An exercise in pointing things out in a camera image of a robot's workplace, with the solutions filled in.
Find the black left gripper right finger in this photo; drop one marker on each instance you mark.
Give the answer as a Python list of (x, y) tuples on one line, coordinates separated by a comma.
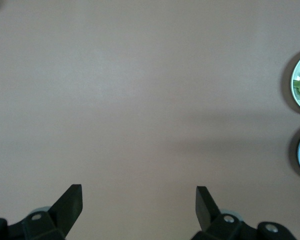
[(207, 212)]

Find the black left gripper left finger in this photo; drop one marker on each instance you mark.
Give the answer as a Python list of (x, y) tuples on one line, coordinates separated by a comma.
[(65, 212)]

